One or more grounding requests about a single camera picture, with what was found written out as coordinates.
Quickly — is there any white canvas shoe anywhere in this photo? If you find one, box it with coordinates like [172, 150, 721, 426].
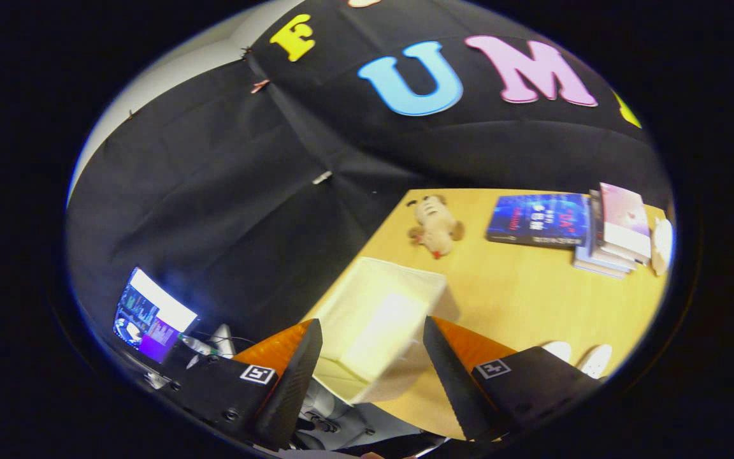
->
[579, 344, 614, 381]
[542, 341, 572, 365]

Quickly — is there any pink cover book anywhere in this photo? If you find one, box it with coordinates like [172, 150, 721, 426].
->
[598, 182, 652, 263]

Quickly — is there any white plush toy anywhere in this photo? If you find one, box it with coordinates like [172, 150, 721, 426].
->
[651, 217, 675, 277]

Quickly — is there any cream fabric storage box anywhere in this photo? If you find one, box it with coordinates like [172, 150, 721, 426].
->
[303, 256, 448, 406]

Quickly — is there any computer screen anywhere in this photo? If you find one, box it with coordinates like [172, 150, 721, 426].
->
[113, 268, 199, 365]

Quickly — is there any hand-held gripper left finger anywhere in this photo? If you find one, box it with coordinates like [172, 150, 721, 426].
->
[150, 319, 324, 451]

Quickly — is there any beige striped plush toy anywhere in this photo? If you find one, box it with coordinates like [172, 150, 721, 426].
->
[407, 194, 466, 259]

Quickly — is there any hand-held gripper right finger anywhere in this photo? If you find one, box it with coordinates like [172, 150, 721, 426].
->
[422, 316, 603, 444]

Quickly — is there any dark blue book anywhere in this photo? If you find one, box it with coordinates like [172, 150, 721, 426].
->
[486, 193, 591, 248]

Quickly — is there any black cover book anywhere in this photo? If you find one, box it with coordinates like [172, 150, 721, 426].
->
[588, 189, 605, 251]

